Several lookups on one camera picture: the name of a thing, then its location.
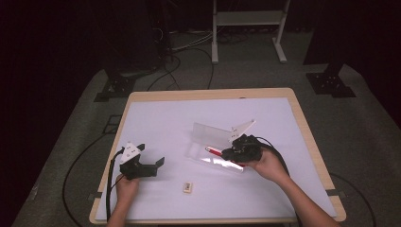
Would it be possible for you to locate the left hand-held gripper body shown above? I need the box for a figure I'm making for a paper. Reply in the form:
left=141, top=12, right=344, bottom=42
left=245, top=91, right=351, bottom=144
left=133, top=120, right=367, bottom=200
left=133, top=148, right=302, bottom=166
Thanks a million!
left=118, top=142, right=158, bottom=181

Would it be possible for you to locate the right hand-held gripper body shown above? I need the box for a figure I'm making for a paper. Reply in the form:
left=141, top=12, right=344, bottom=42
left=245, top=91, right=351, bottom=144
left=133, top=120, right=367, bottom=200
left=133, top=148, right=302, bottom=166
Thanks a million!
left=221, top=118, right=265, bottom=164

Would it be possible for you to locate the red pen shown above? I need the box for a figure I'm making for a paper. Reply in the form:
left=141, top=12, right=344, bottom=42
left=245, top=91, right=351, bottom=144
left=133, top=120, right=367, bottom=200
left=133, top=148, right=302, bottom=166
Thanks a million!
left=204, top=147, right=247, bottom=168

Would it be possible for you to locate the clear plastic box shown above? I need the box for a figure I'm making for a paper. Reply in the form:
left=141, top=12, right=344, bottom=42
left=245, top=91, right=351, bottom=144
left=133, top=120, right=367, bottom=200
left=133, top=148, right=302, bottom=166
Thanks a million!
left=185, top=122, right=246, bottom=173

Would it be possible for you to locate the person's left hand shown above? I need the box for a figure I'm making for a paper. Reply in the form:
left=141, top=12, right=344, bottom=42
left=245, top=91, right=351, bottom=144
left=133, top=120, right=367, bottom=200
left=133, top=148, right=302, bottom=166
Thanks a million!
left=115, top=174, right=140, bottom=206

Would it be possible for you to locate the person's right hand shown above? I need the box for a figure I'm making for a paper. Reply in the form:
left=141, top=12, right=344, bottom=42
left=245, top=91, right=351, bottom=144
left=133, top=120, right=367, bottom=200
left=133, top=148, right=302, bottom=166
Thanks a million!
left=244, top=148, right=291, bottom=186

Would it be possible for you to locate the wooden table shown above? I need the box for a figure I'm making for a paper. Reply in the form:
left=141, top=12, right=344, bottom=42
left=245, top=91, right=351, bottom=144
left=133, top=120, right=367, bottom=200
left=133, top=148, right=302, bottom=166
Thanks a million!
left=89, top=87, right=347, bottom=225

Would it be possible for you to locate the black stand base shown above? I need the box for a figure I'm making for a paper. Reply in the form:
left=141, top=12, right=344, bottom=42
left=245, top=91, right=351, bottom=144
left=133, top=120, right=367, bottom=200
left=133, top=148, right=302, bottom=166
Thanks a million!
left=305, top=61, right=357, bottom=99
left=94, top=70, right=137, bottom=103

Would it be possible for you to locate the left hand-held gripper cable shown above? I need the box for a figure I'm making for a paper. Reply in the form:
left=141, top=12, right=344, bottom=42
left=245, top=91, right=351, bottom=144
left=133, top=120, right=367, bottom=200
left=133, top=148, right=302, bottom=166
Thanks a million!
left=105, top=147, right=126, bottom=222

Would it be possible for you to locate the hand-held gripper cable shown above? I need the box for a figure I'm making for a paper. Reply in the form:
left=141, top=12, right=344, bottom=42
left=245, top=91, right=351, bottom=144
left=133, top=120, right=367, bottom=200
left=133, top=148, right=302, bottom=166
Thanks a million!
left=105, top=147, right=126, bottom=222
left=255, top=136, right=291, bottom=178

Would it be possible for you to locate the right hand-held gripper cable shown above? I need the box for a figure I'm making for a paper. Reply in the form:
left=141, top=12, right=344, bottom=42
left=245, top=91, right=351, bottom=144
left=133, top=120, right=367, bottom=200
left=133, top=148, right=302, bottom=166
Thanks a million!
left=255, top=136, right=291, bottom=178

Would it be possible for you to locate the black floor cable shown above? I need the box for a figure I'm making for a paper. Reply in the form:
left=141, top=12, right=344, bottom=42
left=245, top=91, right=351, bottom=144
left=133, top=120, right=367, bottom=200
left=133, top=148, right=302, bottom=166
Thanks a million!
left=328, top=171, right=378, bottom=227
left=61, top=131, right=112, bottom=227
left=146, top=46, right=216, bottom=92

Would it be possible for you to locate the white metal desk frame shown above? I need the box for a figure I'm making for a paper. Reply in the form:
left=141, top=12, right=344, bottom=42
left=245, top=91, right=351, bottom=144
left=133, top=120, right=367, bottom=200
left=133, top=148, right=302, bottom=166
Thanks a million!
left=211, top=0, right=291, bottom=64

